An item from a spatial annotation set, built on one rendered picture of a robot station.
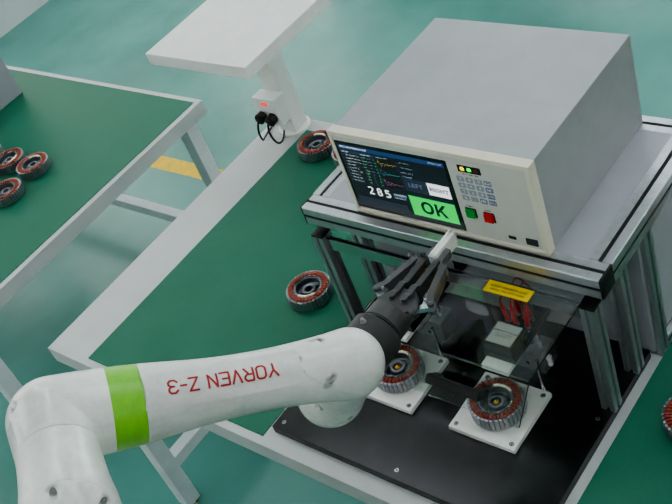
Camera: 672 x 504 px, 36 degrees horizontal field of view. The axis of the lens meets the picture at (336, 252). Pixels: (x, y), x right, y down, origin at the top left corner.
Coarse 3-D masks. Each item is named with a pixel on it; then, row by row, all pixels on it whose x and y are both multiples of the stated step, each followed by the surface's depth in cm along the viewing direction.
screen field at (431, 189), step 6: (408, 180) 190; (414, 180) 189; (408, 186) 191; (414, 186) 190; (420, 186) 189; (426, 186) 188; (432, 186) 187; (438, 186) 186; (420, 192) 190; (426, 192) 189; (432, 192) 188; (438, 192) 187; (444, 192) 186; (450, 198) 186
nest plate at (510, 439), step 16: (528, 400) 201; (544, 400) 200; (464, 416) 203; (528, 416) 199; (464, 432) 201; (480, 432) 199; (496, 432) 198; (512, 432) 197; (528, 432) 197; (512, 448) 194
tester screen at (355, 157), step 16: (352, 160) 196; (368, 160) 193; (384, 160) 190; (400, 160) 187; (416, 160) 184; (352, 176) 200; (368, 176) 197; (384, 176) 194; (400, 176) 191; (416, 176) 188; (432, 176) 185; (368, 192) 200; (400, 192) 194; (416, 192) 191; (384, 208) 201
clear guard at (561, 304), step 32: (480, 288) 187; (544, 288) 182; (448, 320) 184; (480, 320) 182; (512, 320) 179; (544, 320) 177; (416, 352) 182; (448, 352) 178; (480, 352) 176; (512, 352) 174; (544, 352) 172; (416, 384) 182; (480, 384) 174; (512, 384) 170; (512, 416) 170
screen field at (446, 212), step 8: (416, 200) 193; (424, 200) 191; (432, 200) 190; (416, 208) 195; (424, 208) 193; (432, 208) 192; (440, 208) 190; (448, 208) 189; (424, 216) 195; (432, 216) 193; (440, 216) 192; (448, 216) 190; (456, 216) 189
